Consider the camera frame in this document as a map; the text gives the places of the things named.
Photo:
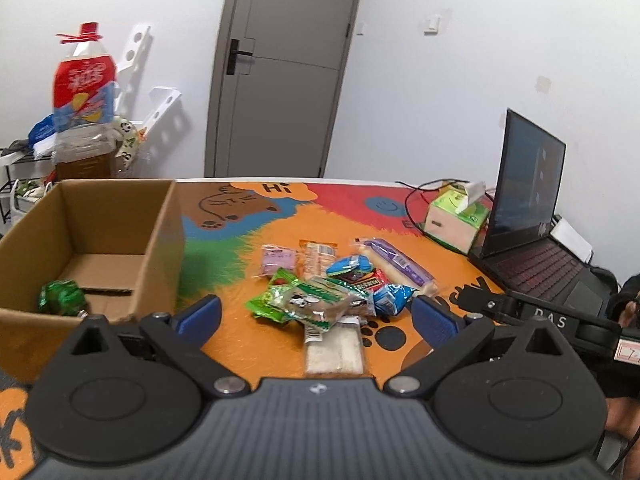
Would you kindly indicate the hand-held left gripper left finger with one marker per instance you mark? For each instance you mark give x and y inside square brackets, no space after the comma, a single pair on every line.
[200,317]

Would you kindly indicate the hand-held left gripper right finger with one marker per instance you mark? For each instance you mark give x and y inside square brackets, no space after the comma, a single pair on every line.
[431,321]

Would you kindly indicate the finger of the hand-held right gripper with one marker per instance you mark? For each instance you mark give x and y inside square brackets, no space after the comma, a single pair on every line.
[482,302]

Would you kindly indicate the long purple snack packet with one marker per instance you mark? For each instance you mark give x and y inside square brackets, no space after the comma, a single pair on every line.
[395,260]

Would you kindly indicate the cardboard box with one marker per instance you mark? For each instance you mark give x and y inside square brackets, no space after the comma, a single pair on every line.
[150,260]

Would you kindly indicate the pink snack packet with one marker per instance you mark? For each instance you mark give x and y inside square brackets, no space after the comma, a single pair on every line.
[277,260]

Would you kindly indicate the person's right hand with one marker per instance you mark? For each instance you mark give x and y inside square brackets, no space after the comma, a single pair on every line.
[628,316]

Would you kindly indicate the blue and white snack packet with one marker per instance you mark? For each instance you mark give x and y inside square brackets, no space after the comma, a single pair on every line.
[390,297]

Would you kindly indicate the lime green snack packet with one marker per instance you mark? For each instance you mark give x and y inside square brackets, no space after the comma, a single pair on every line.
[265,305]

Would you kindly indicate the brown chocolate snack packet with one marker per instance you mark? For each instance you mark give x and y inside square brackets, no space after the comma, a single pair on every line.
[362,282]

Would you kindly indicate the green tissue box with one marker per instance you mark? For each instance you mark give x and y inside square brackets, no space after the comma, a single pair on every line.
[452,220]

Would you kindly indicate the teal snack packet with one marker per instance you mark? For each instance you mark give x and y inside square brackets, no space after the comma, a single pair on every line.
[350,265]

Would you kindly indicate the white wafer snack packet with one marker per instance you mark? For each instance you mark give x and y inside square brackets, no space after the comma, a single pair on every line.
[332,350]

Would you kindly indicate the person's leg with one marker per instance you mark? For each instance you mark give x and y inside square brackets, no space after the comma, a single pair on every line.
[621,415]

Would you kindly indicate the clear green-edged snack packet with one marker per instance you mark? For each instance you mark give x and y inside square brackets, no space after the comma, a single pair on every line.
[310,300]

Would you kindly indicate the orange snack packet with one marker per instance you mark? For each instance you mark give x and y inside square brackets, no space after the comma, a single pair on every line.
[315,257]

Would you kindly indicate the black laptop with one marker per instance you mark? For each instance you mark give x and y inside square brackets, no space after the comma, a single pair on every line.
[525,175]

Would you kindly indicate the dark green snack packet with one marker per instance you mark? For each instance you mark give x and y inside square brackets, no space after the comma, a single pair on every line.
[62,297]

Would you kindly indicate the black metal rack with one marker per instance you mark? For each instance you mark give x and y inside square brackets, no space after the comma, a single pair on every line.
[10,180]

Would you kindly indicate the blue plastic bag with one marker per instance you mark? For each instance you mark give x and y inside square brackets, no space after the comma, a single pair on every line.
[45,130]

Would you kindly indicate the grey door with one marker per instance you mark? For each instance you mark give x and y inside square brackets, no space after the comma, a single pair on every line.
[285,85]

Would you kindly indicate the large red-label drink bottle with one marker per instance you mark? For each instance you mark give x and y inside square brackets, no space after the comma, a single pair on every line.
[82,85]

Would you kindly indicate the short white perforated bracket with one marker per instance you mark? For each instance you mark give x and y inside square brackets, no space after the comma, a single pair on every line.
[165,110]

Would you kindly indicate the tall white perforated bracket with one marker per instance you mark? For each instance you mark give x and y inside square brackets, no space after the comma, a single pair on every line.
[132,60]

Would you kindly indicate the white light switch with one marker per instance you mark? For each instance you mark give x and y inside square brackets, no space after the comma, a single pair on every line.
[432,24]

